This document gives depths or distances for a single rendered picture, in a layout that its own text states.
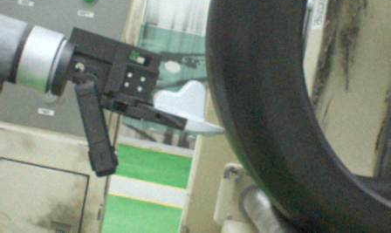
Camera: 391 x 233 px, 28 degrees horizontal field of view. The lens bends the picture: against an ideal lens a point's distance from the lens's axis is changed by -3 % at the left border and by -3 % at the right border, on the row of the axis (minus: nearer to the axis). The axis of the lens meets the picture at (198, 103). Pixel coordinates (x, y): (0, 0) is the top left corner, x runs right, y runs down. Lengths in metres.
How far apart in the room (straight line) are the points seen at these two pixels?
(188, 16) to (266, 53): 9.07
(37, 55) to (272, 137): 0.29
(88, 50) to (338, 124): 0.47
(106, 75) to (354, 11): 0.47
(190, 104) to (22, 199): 0.65
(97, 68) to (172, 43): 8.90
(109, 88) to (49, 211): 0.63
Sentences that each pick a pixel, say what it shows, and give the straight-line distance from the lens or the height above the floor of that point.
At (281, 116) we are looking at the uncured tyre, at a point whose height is 1.05.
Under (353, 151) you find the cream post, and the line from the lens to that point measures 1.27.
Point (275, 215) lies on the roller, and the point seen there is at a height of 0.92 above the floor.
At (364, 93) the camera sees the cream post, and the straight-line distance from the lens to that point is 1.26.
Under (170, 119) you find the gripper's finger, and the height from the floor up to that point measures 1.02.
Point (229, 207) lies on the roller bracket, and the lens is 1.22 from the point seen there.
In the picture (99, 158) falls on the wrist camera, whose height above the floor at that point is 0.96.
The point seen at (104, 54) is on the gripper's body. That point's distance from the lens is 0.94.
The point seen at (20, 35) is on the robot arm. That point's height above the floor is 1.08.
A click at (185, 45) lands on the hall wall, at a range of 9.83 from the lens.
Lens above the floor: 1.09
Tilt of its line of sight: 3 degrees down
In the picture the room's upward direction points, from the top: 11 degrees clockwise
